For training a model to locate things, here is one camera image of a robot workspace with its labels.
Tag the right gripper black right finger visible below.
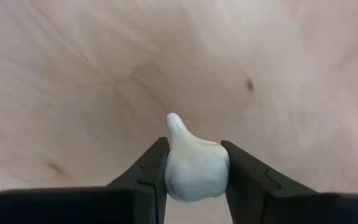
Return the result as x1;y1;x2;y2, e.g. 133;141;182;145
221;139;358;224

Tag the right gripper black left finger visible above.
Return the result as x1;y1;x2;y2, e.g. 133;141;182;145
0;136;171;224

